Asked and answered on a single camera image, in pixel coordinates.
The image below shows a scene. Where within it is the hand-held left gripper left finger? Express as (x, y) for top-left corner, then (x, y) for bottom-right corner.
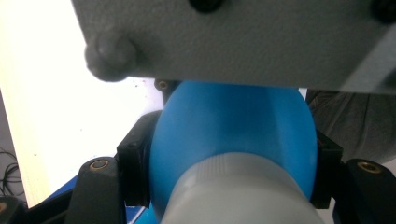
(116, 109), (163, 208)

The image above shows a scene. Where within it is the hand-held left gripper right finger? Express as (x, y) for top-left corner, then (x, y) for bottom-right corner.
(310, 130), (344, 210)

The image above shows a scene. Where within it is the blue cardboard box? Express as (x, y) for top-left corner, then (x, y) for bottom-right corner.
(27, 174), (158, 224)

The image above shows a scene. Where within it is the blue bottle with grey cap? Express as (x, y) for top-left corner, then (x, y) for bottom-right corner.
(148, 79), (327, 224)

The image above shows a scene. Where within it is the dark cloth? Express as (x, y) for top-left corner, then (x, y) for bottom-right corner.
(305, 89), (396, 164)

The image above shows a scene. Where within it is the black cable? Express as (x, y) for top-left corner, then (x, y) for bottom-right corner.
(0, 148), (26, 198)

